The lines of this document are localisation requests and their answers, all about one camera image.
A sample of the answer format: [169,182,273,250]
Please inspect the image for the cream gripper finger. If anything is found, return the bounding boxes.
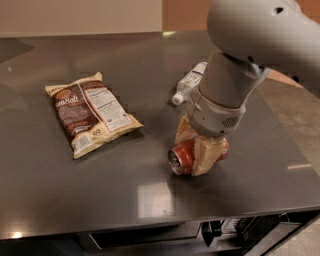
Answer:
[191,136,228,176]
[175,115,199,144]

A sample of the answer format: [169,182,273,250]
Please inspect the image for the red coke can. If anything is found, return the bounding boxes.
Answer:
[167,138,230,176]

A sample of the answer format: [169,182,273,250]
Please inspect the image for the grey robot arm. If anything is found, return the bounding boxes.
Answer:
[168,0,320,176]

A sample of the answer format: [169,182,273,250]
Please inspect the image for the clear plastic water bottle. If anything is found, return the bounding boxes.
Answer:
[172,62,207,105]

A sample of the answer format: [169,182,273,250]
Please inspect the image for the brown sea salt chip bag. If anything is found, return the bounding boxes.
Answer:
[45,72,142,159]

